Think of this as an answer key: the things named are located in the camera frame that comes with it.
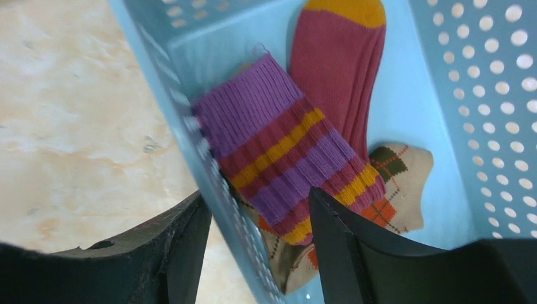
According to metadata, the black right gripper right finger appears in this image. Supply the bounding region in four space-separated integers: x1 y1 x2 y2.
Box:
309 187 536 303

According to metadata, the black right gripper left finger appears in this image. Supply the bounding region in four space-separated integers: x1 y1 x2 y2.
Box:
1 193 212 303

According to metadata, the purple red striped sock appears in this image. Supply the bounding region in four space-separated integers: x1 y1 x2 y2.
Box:
194 1 386 245

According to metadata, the light blue plastic basket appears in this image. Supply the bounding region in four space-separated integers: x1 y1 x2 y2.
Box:
111 1 536 303

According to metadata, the beige argyle sock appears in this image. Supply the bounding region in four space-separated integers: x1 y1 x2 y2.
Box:
239 143 434 295

